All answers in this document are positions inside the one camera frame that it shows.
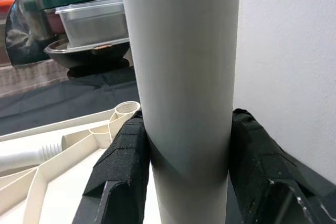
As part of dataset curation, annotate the black tablecloth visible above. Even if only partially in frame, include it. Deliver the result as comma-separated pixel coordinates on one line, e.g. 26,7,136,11
0,65,336,210

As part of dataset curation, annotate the white plastic table leg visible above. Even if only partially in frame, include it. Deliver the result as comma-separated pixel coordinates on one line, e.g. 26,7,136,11
0,142,64,174
119,0,242,224

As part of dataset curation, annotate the beige patterned cloth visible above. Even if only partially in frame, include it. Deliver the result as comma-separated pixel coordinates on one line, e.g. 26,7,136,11
0,60,71,99

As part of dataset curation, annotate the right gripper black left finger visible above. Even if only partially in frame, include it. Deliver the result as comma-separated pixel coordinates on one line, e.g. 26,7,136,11
72,110,152,224

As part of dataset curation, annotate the clear lidded plastic container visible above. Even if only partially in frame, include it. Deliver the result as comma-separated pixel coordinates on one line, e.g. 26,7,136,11
54,0,130,49

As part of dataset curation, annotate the shiny black plastic bag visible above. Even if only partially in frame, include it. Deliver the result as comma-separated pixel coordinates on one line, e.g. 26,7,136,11
4,0,57,66

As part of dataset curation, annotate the white plastic table top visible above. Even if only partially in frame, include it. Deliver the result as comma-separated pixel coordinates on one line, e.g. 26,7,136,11
0,100,142,224

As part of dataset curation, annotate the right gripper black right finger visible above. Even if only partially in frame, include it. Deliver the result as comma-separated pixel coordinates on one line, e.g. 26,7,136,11
227,108,332,224

